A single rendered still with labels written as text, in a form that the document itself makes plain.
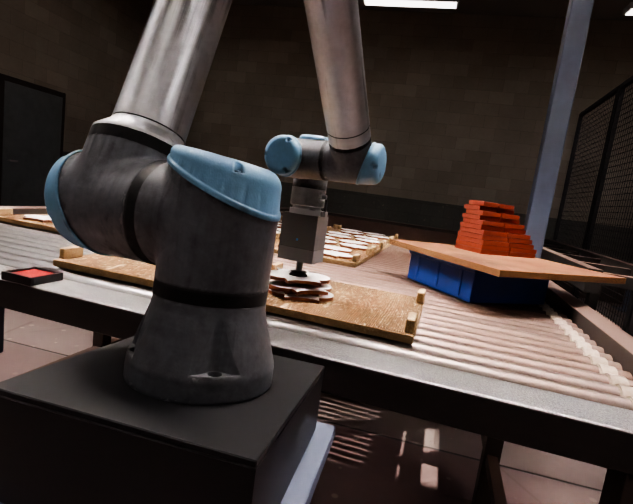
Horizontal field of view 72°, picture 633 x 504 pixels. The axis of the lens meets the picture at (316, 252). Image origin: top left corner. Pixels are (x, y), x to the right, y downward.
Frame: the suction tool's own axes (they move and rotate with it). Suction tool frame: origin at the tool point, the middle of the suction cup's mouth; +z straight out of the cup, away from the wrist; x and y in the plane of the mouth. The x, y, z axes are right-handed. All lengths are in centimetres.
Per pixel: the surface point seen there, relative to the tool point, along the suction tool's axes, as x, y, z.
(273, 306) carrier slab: 12.7, -1.1, 3.3
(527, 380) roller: 12.5, -47.6, 5.1
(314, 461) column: 45, -24, 10
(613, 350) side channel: -16, -65, 4
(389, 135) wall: -691, 159, -136
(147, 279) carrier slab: 16.2, 27.9, 3.3
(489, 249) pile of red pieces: -65, -38, -9
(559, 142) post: -176, -62, -63
